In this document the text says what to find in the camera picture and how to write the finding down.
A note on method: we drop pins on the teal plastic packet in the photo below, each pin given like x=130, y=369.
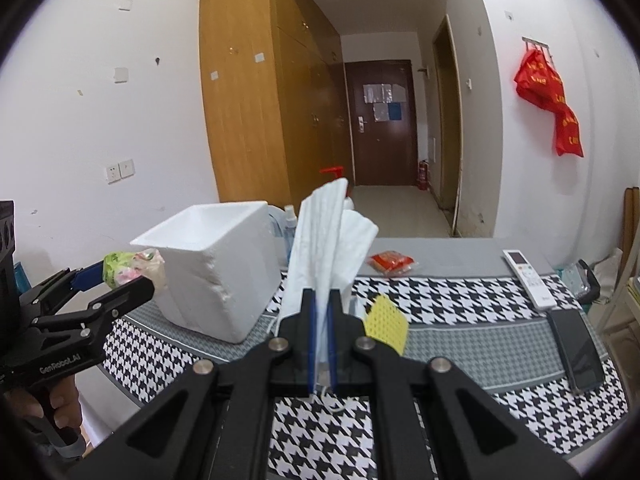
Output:
x=570, y=277

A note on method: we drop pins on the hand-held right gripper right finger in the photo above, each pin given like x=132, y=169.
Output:
x=331, y=340

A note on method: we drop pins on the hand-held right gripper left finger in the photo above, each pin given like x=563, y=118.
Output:
x=312, y=332

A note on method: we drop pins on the blue spray bottle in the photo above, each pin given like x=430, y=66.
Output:
x=290, y=232

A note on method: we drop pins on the light blue cloth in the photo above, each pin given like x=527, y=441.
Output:
x=273, y=221

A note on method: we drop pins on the black smartphone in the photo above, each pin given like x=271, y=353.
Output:
x=575, y=350

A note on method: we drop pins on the white wall socket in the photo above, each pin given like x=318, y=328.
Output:
x=127, y=167
x=111, y=174

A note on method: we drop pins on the wooden side door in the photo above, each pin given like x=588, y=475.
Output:
x=447, y=125

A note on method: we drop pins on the dark brown door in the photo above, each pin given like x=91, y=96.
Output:
x=385, y=150

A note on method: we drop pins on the red plastic bag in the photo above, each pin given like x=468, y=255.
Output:
x=542, y=85

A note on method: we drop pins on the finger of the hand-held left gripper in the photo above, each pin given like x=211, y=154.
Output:
x=87, y=276
x=120, y=299

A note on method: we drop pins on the person's left hand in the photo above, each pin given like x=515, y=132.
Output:
x=67, y=405

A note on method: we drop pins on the grey paper notice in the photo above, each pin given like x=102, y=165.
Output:
x=382, y=92

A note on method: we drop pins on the green tissue pack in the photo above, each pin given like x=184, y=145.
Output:
x=122, y=266

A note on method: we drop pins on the white wall switch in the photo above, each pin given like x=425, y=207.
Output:
x=120, y=74

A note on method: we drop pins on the white foam box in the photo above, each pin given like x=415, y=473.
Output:
x=220, y=265

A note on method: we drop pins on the red fire extinguisher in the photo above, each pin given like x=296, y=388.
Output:
x=423, y=175

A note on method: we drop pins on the white remote control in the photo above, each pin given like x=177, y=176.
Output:
x=527, y=277

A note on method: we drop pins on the wooden wardrobe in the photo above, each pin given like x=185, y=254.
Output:
x=250, y=110

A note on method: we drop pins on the white tote bag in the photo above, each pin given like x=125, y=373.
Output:
x=610, y=272

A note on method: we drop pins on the blue paper notice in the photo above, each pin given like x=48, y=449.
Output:
x=394, y=111

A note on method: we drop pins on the white wall plate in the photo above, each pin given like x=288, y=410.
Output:
x=124, y=6

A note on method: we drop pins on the yellow sponge cloth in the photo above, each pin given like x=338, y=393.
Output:
x=385, y=322

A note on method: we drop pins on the metal wall hook rack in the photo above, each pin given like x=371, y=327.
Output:
x=537, y=42

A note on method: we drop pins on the blue face mask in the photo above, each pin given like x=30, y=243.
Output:
x=352, y=247
x=317, y=240

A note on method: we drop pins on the red snack packet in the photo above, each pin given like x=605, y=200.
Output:
x=392, y=262

